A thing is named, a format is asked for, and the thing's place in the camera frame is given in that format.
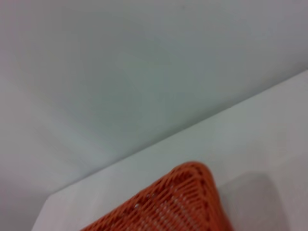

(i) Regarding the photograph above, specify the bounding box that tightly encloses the orange woven plastic basket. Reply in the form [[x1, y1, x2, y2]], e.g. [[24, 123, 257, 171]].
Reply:
[[79, 161, 234, 231]]

